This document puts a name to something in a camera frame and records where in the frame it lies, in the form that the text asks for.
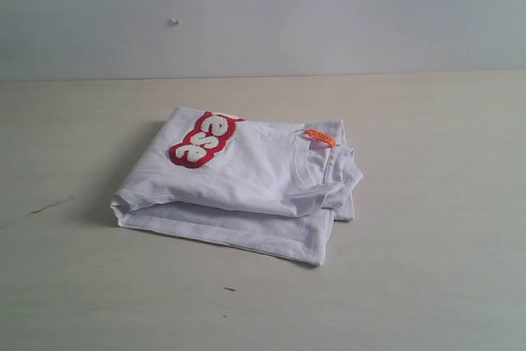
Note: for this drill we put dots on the white t-shirt red lettering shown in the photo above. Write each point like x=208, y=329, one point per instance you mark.
x=258, y=186

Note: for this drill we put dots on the orange garment tag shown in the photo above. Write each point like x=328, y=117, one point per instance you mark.
x=322, y=137

